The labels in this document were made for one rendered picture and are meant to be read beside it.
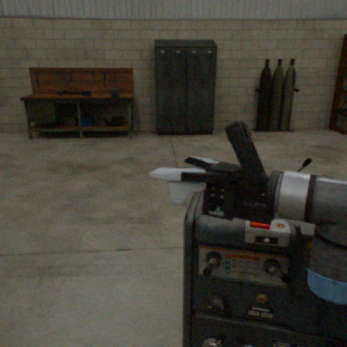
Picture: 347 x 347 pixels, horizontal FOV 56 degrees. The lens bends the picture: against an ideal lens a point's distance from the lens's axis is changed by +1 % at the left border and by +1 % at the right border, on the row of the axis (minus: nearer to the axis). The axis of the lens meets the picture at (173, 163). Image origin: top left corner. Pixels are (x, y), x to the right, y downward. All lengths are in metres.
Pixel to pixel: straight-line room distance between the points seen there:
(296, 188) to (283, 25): 7.66
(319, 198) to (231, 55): 7.33
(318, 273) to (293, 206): 0.12
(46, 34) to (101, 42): 1.15
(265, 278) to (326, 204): 0.73
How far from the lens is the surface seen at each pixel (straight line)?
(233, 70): 7.81
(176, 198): 0.54
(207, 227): 1.08
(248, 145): 0.54
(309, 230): 1.11
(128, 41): 7.59
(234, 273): 1.21
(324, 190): 0.52
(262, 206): 0.55
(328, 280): 0.57
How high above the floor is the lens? 1.78
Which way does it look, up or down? 19 degrees down
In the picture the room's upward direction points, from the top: straight up
